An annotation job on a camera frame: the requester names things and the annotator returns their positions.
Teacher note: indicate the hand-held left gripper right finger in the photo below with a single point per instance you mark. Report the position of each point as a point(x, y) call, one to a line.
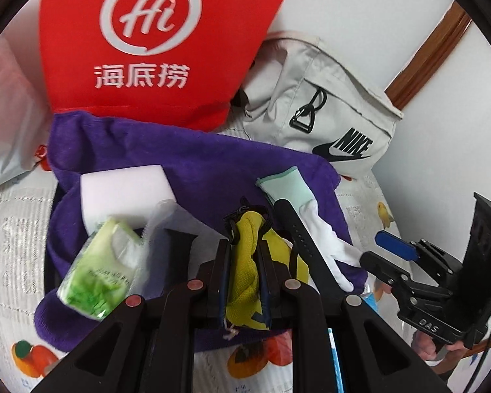
point(264, 290)

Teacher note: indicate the white glove with mint cuff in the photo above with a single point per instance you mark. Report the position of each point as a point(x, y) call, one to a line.
point(294, 188)

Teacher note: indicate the green tissue packet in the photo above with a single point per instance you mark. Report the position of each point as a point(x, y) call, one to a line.
point(90, 274)

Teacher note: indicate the brown wooden door frame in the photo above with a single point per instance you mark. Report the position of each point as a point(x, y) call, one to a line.
point(433, 49)

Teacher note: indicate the person's right hand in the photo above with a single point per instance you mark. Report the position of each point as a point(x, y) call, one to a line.
point(429, 346)

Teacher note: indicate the yellow black Adidas shoe bag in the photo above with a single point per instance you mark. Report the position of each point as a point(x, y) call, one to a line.
point(245, 262)

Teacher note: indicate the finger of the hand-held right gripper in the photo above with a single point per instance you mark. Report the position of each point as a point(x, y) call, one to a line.
point(382, 268)
point(392, 245)

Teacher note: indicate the white sponge block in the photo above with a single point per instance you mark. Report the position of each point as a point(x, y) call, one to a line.
point(122, 192)

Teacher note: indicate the purple towel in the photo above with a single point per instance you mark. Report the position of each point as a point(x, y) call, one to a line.
point(212, 163)

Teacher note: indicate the red paper bag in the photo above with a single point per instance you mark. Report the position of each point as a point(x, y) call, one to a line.
point(65, 49)

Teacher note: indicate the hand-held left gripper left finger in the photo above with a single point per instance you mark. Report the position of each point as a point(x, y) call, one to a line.
point(225, 282)

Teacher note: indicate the white plastic shopping bag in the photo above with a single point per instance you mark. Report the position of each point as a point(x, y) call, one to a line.
point(8, 131)

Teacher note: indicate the grey waist bag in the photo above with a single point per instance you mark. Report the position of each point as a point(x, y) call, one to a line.
point(335, 102)

